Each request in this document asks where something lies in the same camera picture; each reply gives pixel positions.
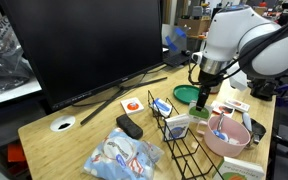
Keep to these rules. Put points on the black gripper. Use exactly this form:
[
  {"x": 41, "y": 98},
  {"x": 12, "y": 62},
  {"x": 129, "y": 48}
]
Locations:
[{"x": 210, "y": 79}]

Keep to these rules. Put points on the small rainbow board book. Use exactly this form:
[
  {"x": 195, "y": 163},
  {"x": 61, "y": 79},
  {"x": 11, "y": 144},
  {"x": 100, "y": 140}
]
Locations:
[{"x": 200, "y": 115}]

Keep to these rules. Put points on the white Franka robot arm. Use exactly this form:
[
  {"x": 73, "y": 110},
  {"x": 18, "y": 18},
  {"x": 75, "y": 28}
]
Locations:
[{"x": 230, "y": 30}]

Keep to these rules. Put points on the white orange board book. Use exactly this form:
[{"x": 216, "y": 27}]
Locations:
[{"x": 238, "y": 105}]

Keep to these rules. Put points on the white blue upright board book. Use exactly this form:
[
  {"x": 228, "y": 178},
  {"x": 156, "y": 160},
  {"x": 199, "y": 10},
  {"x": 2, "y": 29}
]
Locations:
[{"x": 177, "y": 126}]

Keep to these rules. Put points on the blue white flat board book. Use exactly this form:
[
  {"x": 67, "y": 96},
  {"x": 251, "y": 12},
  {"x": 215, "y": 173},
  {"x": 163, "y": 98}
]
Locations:
[{"x": 162, "y": 106}]

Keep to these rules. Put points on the red circle board book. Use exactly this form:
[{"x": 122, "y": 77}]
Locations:
[{"x": 132, "y": 106}]

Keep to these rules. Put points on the green vegetables board book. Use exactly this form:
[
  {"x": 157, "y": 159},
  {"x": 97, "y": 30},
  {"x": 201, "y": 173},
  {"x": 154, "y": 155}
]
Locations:
[{"x": 240, "y": 168}]

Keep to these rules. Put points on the green plate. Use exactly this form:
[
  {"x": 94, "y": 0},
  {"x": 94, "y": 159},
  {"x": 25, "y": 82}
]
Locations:
[{"x": 184, "y": 94}]

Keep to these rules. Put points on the black flat pad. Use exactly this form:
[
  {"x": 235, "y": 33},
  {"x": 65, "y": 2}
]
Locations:
[{"x": 177, "y": 60}]

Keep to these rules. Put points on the blue white plastic spoon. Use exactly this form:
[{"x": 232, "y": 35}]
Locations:
[{"x": 247, "y": 121}]

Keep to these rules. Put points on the pink bowl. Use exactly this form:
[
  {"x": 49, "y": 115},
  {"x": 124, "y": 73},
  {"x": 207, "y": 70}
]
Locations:
[{"x": 230, "y": 146}]

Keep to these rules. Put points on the blue tape strips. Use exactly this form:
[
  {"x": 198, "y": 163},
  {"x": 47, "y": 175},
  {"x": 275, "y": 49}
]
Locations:
[{"x": 172, "y": 43}]

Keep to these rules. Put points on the black clamp stand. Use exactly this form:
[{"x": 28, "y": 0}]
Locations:
[{"x": 265, "y": 89}]

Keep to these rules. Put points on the cardboard box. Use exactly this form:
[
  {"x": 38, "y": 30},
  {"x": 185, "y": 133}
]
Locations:
[{"x": 194, "y": 26}]

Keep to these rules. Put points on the black eraser block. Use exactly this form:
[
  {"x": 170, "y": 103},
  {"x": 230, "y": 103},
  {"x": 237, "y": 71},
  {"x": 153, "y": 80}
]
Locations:
[{"x": 129, "y": 126}]

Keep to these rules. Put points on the black monitor stand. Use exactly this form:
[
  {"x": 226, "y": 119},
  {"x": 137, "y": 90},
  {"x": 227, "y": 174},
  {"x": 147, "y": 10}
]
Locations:
[{"x": 117, "y": 95}]

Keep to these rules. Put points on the blue printed plastic bag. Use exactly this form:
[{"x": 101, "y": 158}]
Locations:
[{"x": 117, "y": 156}]

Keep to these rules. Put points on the large black monitor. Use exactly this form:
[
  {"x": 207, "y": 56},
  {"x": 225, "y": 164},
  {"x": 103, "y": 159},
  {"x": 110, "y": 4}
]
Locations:
[{"x": 84, "y": 43}]

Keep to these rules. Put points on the white table grommet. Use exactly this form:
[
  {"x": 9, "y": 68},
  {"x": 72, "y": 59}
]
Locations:
[{"x": 62, "y": 123}]

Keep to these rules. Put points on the orange box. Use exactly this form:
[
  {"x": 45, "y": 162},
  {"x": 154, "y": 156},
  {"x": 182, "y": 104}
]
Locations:
[{"x": 15, "y": 152}]

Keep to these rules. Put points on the black plastic bag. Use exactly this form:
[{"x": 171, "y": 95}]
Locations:
[{"x": 4, "y": 70}]

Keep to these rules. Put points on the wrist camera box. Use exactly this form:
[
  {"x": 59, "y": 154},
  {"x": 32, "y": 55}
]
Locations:
[{"x": 238, "y": 78}]

